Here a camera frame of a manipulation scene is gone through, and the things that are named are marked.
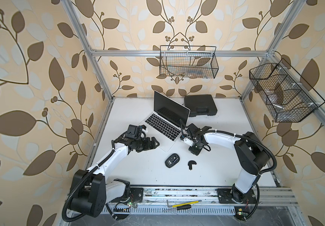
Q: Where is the black mouse battery cover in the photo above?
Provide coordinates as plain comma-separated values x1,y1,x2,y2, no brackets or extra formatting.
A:
188,160,197,170

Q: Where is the black wireless mouse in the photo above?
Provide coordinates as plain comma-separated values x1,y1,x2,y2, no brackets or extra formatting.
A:
164,153,180,169

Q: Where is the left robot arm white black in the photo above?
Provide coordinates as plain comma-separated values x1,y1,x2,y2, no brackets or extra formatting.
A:
62,125,160,222

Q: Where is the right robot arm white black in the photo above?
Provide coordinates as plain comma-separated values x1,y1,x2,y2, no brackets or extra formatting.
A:
179,120,277,203

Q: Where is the silver laptop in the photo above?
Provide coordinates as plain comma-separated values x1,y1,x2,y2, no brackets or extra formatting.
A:
140,91,190,152

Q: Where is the black plastic tool case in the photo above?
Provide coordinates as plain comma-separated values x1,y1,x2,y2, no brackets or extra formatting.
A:
184,94,218,117

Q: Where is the yellow black screwdriver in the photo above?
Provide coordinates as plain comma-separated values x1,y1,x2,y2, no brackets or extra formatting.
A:
163,200,202,212

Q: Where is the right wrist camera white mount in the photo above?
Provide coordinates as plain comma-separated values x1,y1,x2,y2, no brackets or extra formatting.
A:
180,135,194,147

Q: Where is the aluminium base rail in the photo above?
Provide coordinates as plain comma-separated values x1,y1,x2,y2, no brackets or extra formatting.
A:
66,186,299,207

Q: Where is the black wire basket back wall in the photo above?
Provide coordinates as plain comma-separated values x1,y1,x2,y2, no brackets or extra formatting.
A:
159,45,219,79

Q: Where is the black wire basket wall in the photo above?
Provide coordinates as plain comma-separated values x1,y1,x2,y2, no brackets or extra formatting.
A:
159,45,219,79
249,58,325,123

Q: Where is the black wire basket right wall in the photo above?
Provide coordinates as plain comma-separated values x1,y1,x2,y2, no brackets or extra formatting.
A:
249,58,325,123

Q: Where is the aluminium frame post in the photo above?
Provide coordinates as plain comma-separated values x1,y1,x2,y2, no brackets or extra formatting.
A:
240,0,306,102

